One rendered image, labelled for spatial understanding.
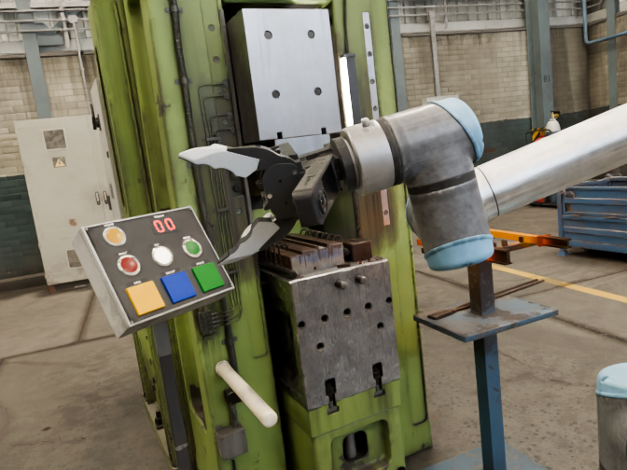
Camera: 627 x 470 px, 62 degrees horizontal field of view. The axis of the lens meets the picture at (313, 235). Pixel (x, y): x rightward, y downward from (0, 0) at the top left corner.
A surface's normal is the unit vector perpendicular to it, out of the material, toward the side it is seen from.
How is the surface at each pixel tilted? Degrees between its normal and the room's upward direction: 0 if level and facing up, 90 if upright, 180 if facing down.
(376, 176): 120
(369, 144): 69
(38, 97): 90
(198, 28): 90
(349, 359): 90
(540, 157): 59
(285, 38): 90
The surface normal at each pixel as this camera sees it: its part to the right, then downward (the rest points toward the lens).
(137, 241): 0.61, -0.49
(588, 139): -0.27, -0.34
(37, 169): 0.30, 0.11
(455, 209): -0.03, 0.14
